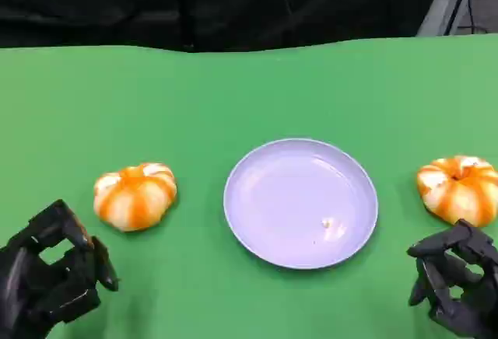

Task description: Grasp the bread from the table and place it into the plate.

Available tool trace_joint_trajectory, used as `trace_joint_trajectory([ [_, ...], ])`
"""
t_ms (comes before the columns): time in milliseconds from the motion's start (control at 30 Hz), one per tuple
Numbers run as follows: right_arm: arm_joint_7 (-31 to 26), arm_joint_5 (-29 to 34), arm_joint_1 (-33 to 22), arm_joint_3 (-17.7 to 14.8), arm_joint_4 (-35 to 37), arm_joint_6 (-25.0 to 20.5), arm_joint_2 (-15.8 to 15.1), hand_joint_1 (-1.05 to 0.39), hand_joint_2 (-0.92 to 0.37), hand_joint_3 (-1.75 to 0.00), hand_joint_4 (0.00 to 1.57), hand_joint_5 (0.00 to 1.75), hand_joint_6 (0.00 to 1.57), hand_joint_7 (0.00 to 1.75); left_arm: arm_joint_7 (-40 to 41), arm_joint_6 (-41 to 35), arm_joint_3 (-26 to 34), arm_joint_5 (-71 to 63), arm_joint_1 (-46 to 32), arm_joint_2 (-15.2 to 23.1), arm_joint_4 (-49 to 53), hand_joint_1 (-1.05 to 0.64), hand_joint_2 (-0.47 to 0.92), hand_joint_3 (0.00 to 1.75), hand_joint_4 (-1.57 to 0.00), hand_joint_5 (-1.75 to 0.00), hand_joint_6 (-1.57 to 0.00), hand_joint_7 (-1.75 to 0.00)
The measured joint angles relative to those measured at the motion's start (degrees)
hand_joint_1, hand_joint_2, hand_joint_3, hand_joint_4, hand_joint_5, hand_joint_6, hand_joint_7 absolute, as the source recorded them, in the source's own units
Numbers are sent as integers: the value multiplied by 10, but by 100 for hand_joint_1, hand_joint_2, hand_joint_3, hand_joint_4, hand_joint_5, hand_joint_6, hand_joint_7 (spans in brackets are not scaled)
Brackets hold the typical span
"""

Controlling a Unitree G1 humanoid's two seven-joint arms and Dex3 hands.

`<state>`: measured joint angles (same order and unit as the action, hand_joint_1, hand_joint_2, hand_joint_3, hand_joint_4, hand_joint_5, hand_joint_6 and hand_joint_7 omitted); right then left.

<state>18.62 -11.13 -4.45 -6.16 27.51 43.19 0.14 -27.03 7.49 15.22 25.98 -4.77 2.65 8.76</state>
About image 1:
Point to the green table cloth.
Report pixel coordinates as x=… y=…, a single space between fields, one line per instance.
x=241 y=102

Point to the orange and white bread roll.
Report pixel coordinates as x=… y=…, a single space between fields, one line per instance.
x=461 y=190
x=135 y=197

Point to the lilac plate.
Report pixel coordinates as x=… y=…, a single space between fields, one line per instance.
x=300 y=203

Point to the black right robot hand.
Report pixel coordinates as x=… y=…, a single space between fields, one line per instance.
x=459 y=277

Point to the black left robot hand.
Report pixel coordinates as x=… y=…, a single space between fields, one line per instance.
x=35 y=277

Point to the black backdrop curtain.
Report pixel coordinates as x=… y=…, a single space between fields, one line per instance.
x=210 y=2

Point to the grey metal frame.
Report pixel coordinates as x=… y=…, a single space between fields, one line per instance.
x=447 y=1

